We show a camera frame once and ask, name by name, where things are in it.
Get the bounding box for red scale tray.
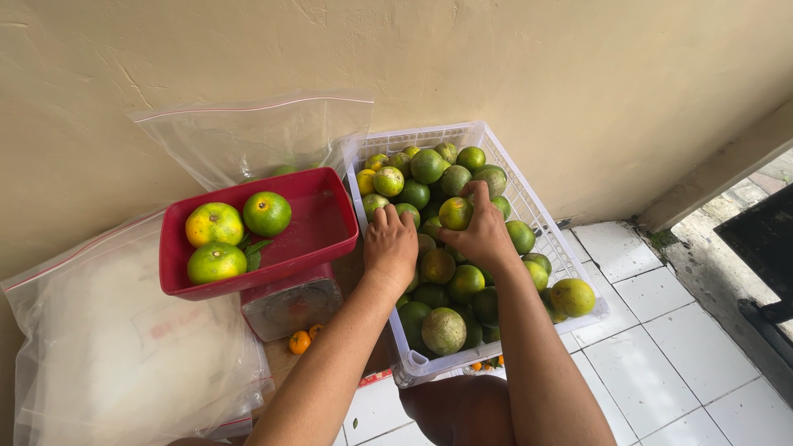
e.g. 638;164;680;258
159;166;360;302

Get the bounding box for pile of green oranges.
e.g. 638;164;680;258
356;142;597;358

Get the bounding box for stack of clear zip bags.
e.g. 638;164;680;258
0;207;275;446

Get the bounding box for red kitchen scale body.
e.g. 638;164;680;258
240;263;343;343

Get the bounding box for person's leg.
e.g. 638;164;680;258
399;375;516;446

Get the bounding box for white plastic crate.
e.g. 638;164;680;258
342;121;611;389

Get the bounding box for person's right hand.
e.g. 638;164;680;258
439;180;519;275

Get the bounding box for green citrus leaves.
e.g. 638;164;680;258
238;233;274;273

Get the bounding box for round dark green orange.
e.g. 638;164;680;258
242;191;292;237

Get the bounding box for clear zip bag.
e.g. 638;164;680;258
132;90;374;192

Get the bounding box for yellowish green orange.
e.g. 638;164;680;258
185;202;245;249

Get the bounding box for light green orange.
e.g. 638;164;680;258
187;242;248;286

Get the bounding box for red packet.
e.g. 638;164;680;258
358;369;394;389

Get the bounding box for person's left hand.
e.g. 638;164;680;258
363;204;420;287

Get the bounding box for yellow-green orange with dark spot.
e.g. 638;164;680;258
439;197;475;232

